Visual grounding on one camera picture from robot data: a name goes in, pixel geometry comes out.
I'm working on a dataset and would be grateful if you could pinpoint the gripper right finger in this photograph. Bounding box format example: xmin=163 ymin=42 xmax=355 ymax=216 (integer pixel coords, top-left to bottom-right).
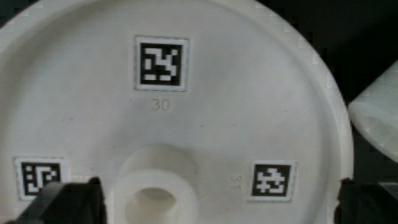
xmin=334 ymin=179 xmax=398 ymax=224

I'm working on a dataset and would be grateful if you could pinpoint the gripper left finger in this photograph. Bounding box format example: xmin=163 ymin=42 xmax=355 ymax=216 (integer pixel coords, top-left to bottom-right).
xmin=14 ymin=177 xmax=107 ymax=224

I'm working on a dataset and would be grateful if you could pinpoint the white cylindrical table leg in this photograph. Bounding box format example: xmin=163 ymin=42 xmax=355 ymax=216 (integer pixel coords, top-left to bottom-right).
xmin=348 ymin=61 xmax=398 ymax=160

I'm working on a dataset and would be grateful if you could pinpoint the white round table top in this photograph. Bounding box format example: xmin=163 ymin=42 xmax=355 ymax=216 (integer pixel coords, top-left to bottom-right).
xmin=0 ymin=0 xmax=354 ymax=224

